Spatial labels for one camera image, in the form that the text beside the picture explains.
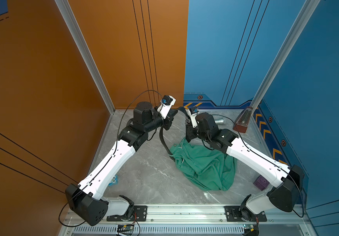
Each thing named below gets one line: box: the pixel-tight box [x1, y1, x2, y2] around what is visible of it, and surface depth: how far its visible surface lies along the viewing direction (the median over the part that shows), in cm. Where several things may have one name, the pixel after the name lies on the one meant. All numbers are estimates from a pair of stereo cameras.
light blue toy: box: [108, 175, 119, 187], surface depth 84 cm
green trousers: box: [169, 138, 238, 191], surface depth 82 cm
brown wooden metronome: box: [232, 106, 254, 134], surface depth 104 cm
